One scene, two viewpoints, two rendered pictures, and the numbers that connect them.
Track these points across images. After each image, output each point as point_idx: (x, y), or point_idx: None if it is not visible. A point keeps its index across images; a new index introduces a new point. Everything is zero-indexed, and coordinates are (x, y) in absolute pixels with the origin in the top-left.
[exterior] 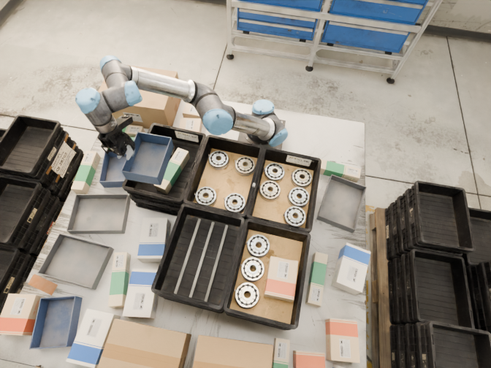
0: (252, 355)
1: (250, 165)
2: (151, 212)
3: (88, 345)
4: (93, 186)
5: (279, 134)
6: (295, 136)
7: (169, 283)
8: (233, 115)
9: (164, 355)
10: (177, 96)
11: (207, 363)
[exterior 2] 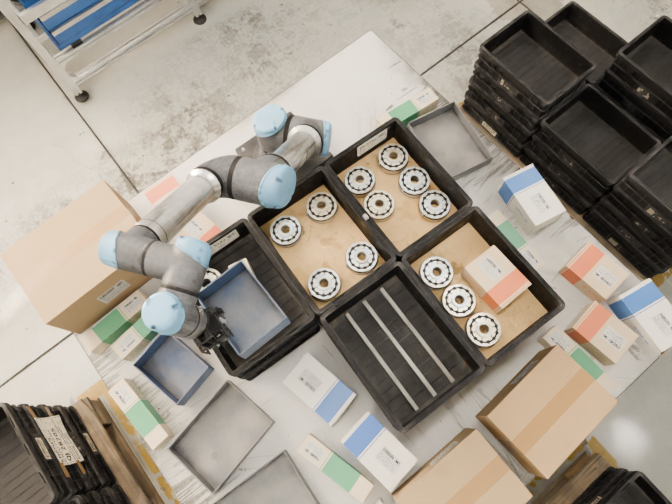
0: (552, 374)
1: (328, 200)
2: (273, 367)
3: None
4: (170, 418)
5: (327, 133)
6: (319, 118)
7: (399, 407)
8: (283, 161)
9: (481, 470)
10: (205, 204)
11: (524, 429)
